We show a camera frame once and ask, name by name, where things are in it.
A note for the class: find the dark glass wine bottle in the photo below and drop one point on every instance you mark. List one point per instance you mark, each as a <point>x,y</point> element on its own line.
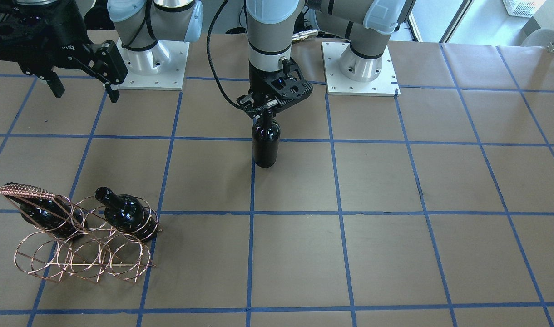
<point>266,133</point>

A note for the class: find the dark bottle in basket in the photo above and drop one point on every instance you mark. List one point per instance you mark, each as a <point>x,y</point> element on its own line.
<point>45,210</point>
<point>127,214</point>

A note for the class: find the copper wire wine basket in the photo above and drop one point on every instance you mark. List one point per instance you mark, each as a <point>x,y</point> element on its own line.
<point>100,250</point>

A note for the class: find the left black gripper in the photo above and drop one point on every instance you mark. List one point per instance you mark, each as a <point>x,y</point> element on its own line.
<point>259,89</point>

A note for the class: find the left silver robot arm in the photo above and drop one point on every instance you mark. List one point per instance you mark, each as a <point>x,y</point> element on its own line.
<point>366,24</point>

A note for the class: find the dark bottle in basket rear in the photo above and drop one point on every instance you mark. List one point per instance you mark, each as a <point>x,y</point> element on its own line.
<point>45,210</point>

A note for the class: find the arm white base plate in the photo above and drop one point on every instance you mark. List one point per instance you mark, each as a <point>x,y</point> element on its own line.
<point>348,74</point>
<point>162,68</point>

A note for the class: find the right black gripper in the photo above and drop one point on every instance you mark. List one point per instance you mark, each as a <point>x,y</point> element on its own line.
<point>64,37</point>

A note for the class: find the dark bottle in basket front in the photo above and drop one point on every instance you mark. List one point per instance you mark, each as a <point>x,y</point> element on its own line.
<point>127,214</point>

